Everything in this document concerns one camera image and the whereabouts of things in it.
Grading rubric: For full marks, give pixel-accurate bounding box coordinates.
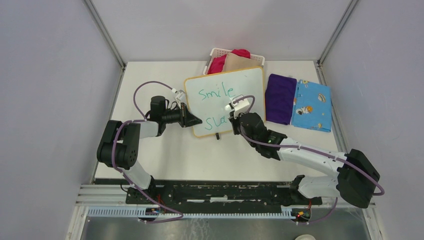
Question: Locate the white round object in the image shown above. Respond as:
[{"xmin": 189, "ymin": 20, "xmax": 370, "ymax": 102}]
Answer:
[{"xmin": 294, "ymin": 234, "xmax": 316, "ymax": 240}]

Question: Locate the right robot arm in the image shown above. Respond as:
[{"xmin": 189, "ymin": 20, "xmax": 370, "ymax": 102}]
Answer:
[{"xmin": 229, "ymin": 112, "xmax": 385, "ymax": 209}]

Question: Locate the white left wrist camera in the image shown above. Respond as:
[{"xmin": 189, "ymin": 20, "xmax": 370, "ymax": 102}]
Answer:
[{"xmin": 171, "ymin": 88, "xmax": 186, "ymax": 108}]

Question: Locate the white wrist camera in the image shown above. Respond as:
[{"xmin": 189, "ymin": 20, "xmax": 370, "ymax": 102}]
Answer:
[
  {"xmin": 171, "ymin": 88, "xmax": 186, "ymax": 108},
  {"xmin": 224, "ymin": 94, "xmax": 256, "ymax": 119}
]

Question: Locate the blue patterned cloth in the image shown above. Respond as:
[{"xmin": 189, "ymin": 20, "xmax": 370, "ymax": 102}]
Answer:
[{"xmin": 290, "ymin": 79, "xmax": 333, "ymax": 133}]

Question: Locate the white plastic basket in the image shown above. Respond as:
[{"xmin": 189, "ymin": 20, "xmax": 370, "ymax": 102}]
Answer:
[{"xmin": 203, "ymin": 48, "xmax": 265, "ymax": 75}]

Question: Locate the beige cloth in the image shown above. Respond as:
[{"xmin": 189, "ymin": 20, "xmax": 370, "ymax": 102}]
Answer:
[{"xmin": 222, "ymin": 53, "xmax": 262, "ymax": 72}]

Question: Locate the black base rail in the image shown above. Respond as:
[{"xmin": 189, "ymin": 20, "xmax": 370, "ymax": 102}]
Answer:
[{"xmin": 145, "ymin": 179, "xmax": 323, "ymax": 214}]

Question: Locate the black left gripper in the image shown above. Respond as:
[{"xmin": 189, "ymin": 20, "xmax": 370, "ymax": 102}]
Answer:
[{"xmin": 162, "ymin": 103, "xmax": 202, "ymax": 128}]

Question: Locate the red cloth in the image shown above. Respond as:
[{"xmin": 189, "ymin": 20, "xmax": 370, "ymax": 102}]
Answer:
[{"xmin": 207, "ymin": 48, "xmax": 251, "ymax": 75}]

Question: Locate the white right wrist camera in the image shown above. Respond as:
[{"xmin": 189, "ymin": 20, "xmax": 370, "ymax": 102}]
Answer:
[{"xmin": 224, "ymin": 94, "xmax": 256, "ymax": 119}]

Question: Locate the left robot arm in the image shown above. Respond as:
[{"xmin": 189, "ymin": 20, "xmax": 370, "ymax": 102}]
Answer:
[{"xmin": 96, "ymin": 96, "xmax": 203, "ymax": 204}]

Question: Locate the white cable duct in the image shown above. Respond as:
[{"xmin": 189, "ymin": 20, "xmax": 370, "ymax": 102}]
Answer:
[{"xmin": 87, "ymin": 206, "xmax": 295, "ymax": 220}]

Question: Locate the yellow framed whiteboard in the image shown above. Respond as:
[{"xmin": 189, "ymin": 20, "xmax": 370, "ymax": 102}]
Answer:
[{"xmin": 183, "ymin": 66, "xmax": 266, "ymax": 138}]

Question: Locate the purple towel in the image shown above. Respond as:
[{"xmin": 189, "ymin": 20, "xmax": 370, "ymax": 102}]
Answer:
[{"xmin": 265, "ymin": 73, "xmax": 297, "ymax": 125}]

